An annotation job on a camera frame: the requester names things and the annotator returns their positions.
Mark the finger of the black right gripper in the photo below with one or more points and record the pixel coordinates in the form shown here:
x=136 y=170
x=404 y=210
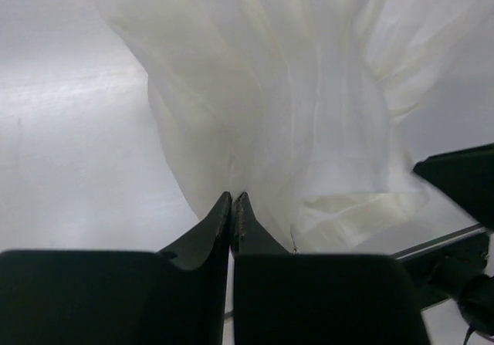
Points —
x=466 y=177

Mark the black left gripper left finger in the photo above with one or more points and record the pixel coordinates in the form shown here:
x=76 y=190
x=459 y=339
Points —
x=172 y=296

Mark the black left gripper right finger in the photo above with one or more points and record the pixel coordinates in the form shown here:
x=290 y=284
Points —
x=285 y=298

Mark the white skirt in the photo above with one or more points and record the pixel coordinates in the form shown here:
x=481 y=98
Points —
x=295 y=102

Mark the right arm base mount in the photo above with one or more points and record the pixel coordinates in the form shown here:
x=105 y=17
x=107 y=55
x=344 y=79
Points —
x=469 y=287

